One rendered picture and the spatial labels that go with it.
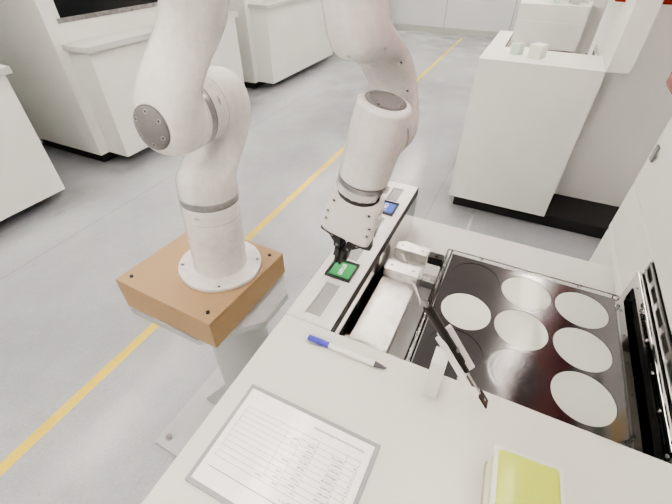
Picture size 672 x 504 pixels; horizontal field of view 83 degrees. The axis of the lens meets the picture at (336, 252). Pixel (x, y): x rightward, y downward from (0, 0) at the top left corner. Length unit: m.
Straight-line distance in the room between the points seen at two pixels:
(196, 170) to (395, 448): 0.58
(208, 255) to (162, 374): 1.14
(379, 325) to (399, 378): 0.19
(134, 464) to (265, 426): 1.20
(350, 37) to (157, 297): 0.64
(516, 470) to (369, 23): 0.55
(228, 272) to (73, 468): 1.17
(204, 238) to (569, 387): 0.73
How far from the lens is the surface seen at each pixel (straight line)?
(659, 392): 0.82
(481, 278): 0.92
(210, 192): 0.77
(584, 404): 0.79
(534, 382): 0.78
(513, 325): 0.85
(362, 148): 0.57
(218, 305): 0.85
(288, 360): 0.65
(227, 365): 1.13
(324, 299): 0.74
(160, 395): 1.87
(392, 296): 0.86
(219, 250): 0.84
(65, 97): 3.76
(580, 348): 0.87
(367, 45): 0.55
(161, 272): 0.96
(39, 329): 2.41
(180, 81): 0.66
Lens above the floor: 1.50
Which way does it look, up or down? 40 degrees down
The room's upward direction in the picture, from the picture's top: straight up
